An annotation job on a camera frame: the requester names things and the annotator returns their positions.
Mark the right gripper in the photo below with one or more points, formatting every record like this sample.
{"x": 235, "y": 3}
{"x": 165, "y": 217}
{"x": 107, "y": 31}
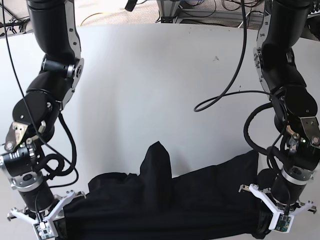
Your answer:
{"x": 41, "y": 205}

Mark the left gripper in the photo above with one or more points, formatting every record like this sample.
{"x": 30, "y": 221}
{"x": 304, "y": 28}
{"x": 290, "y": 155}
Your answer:
{"x": 281, "y": 187}

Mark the black T-shirt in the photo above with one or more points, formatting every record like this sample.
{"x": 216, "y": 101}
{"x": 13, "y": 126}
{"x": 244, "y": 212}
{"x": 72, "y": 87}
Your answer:
{"x": 204, "y": 204}

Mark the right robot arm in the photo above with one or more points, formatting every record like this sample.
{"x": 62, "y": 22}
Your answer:
{"x": 24, "y": 162}

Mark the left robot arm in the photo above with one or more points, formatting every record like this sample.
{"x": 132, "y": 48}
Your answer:
{"x": 296, "y": 158}

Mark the black tripod stand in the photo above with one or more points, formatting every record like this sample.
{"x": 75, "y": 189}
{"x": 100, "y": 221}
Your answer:
{"x": 14, "y": 17}

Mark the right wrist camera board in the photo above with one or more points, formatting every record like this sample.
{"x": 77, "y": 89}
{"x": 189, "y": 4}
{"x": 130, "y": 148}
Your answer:
{"x": 45, "y": 230}

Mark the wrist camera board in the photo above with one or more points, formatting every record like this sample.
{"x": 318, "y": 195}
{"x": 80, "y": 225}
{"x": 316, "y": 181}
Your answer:
{"x": 45, "y": 230}
{"x": 281, "y": 223}

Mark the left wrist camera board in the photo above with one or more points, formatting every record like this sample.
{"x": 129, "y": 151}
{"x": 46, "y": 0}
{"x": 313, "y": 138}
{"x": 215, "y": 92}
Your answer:
{"x": 281, "y": 223}

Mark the aluminium frame post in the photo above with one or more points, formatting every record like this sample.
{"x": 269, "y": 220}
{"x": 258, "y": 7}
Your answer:
{"x": 170, "y": 11}

